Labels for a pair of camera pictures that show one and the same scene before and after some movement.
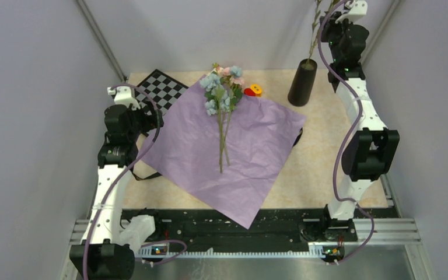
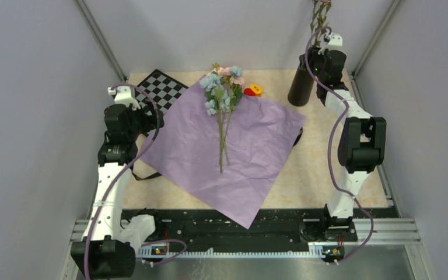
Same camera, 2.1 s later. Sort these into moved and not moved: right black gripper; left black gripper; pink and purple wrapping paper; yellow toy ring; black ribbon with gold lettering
Moved: right black gripper
Not moved: yellow toy ring; black ribbon with gold lettering; pink and purple wrapping paper; left black gripper
